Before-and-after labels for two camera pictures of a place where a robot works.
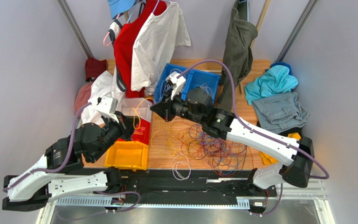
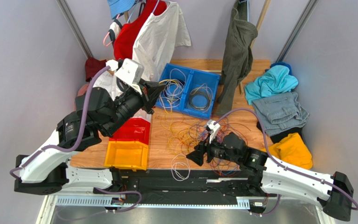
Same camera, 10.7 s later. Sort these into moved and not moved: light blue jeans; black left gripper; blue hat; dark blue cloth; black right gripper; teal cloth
Moved: black right gripper; black left gripper
Not moved: dark blue cloth; light blue jeans; blue hat; teal cloth
